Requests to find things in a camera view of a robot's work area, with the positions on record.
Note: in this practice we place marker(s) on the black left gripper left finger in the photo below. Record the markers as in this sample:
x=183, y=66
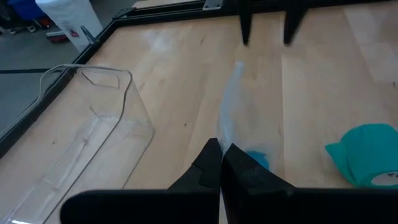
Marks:
x=140, y=205

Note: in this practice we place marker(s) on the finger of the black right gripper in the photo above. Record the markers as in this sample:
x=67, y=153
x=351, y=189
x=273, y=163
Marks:
x=245, y=28
x=292, y=25

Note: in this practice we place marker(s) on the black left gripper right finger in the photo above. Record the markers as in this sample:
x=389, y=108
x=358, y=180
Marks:
x=295, y=205

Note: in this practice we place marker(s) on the teal elastic bandage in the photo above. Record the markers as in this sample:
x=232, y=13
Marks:
x=363, y=149

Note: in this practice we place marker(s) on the clear bag with blue label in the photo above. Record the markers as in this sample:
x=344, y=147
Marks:
x=236, y=118

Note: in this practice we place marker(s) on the clear plastic bin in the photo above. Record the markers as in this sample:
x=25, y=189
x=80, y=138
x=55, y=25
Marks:
x=93, y=140

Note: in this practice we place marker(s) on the white floor bin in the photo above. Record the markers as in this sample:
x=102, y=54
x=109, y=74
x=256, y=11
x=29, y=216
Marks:
x=68, y=18

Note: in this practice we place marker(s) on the black aluminium table frame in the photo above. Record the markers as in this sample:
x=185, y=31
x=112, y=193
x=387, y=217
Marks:
x=174, y=12

